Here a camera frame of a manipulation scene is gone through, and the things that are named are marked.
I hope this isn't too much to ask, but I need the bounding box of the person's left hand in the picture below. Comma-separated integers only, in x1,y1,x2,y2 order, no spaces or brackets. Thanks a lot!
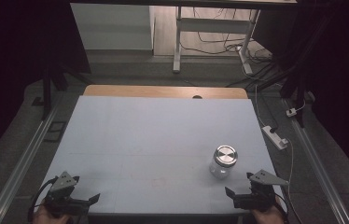
32,203,72,224

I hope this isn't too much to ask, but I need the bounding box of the clear glass jar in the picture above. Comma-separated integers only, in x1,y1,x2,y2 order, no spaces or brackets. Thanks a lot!
208,155,236,180

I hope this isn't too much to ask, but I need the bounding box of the black cable tangle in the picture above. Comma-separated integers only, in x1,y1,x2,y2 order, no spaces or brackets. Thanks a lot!
180,7,276,90

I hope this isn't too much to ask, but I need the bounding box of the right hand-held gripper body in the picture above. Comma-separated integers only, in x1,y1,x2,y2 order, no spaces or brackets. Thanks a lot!
233,169,290,213

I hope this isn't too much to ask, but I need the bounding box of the white cable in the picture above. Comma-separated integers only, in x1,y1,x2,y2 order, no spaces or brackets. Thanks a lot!
254,83,304,224

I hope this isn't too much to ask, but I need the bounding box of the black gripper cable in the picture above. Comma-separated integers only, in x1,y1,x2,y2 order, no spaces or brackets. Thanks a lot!
27,175,59,223
273,191,291,223

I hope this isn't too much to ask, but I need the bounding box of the black metal stand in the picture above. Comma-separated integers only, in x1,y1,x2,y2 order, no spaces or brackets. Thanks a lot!
278,59,312,129
32,60,92,121

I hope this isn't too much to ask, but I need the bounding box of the white power strip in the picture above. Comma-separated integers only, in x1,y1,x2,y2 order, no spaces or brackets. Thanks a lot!
261,125,289,151

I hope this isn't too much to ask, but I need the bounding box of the person's right hand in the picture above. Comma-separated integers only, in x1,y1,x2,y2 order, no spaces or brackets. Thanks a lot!
250,203,286,224

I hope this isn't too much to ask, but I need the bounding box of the white desk frame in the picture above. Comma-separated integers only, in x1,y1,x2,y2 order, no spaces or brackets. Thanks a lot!
172,6,261,76

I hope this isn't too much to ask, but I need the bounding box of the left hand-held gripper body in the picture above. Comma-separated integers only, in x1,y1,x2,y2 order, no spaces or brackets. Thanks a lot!
42,170,91,217

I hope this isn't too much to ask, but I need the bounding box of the wooden table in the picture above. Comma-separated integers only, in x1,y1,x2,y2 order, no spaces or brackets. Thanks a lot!
82,84,249,100

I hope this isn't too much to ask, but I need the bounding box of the round silver metal lid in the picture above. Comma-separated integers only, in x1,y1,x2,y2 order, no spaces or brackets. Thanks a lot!
213,145,239,169

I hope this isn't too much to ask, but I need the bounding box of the black curtain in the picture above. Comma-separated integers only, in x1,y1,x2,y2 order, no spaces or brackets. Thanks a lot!
0,0,92,171
251,0,349,181

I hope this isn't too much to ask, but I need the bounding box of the aluminium floor rail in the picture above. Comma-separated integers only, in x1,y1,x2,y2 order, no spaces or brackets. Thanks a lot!
283,99,349,224
0,102,59,224

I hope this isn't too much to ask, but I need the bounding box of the black floor plate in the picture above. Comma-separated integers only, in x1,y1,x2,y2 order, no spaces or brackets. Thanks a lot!
43,120,68,144

